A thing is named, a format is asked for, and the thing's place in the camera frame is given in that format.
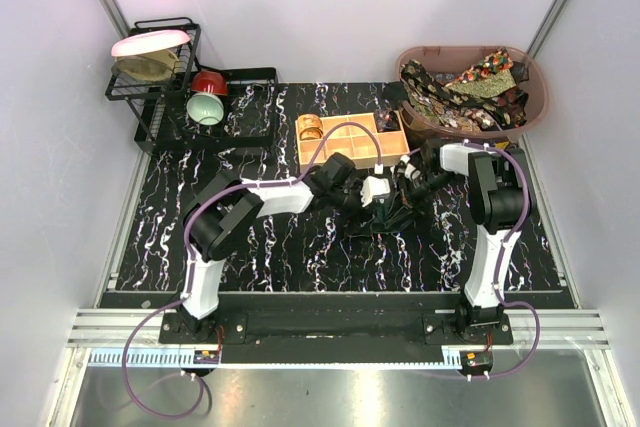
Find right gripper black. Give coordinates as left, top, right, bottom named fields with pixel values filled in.
left=386, top=171, right=455, bottom=227

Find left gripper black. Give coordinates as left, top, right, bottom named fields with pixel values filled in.
left=328, top=175, right=377, bottom=237

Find dark green fern tie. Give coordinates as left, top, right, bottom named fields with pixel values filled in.
left=345, top=204, right=415, bottom=237

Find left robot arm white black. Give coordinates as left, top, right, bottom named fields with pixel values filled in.
left=177, top=153, right=362, bottom=343

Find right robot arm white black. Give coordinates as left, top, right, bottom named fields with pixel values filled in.
left=394, top=140, right=536, bottom=344

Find pile of patterned ties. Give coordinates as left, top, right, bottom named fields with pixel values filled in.
left=400, top=47, right=529, bottom=133

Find wooden compartment box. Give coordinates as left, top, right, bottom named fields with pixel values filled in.
left=296, top=112, right=410, bottom=171

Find brown plastic basket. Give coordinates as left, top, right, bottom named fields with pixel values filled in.
left=396, top=46, right=549, bottom=147

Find black marble pattern mat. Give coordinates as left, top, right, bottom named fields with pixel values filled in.
left=97, top=81, right=581, bottom=311

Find rolled dark patterned tie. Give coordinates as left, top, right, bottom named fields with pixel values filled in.
left=374, top=110, right=401, bottom=133

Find rolled orange tie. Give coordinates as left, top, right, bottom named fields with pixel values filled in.
left=297, top=114, right=324, bottom=141

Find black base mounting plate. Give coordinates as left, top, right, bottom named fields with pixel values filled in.
left=159, top=292, right=514, bottom=346

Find light green bowl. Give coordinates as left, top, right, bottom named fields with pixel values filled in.
left=186, top=92, right=224, bottom=126

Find red bowl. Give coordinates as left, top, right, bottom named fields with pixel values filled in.
left=191, top=70, right=229, bottom=96

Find beige plate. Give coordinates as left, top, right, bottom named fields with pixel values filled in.
left=111, top=49, right=179, bottom=82

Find pink plate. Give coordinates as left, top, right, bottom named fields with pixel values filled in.
left=111, top=29, right=190, bottom=58

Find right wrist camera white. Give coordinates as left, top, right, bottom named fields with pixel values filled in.
left=395, top=154, right=421, bottom=180

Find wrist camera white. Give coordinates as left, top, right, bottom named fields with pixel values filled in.
left=395, top=154, right=421, bottom=180
left=360, top=176, right=391, bottom=207

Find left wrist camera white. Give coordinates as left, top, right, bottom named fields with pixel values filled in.
left=360, top=176, right=391, bottom=207

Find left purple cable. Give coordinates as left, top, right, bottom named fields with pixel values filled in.
left=121, top=122, right=385, bottom=421

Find purple cable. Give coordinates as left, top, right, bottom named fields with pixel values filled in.
left=121, top=122, right=385, bottom=421
left=407, top=144, right=541, bottom=379

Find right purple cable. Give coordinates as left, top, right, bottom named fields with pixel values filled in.
left=407, top=144, right=541, bottom=379

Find black wire dish rack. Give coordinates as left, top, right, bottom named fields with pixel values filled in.
left=105, top=17, right=279, bottom=155

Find aluminium rail frame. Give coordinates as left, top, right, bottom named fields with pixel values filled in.
left=67, top=309, right=609, bottom=370

